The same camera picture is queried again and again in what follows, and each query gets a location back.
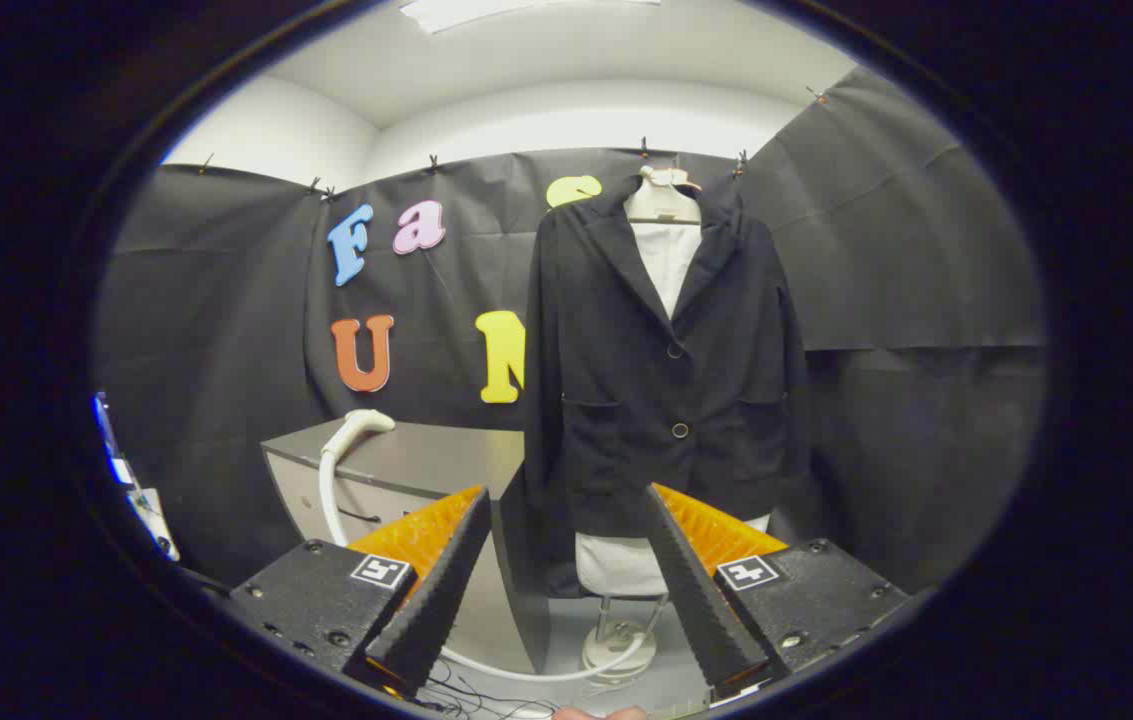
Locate black jacket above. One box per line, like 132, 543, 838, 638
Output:
523, 175, 812, 546

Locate white garment steamer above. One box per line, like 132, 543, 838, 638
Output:
318, 408, 662, 683

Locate black backdrop cloth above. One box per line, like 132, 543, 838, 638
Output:
96, 65, 1047, 601

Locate white paper sheet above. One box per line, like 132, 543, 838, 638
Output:
129, 486, 182, 561

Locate ceiling light panel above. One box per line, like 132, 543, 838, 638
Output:
398, 0, 662, 36

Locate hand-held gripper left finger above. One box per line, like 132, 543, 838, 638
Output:
229, 485, 493, 698

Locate grey cabinet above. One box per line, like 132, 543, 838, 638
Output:
261, 420, 552, 676

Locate white mannequin torso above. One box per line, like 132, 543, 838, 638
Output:
574, 165, 772, 686

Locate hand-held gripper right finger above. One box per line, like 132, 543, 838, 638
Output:
644, 483, 912, 701

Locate row of black cloth clips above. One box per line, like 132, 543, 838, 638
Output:
196, 85, 827, 201

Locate black cables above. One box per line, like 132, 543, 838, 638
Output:
421, 672, 567, 719

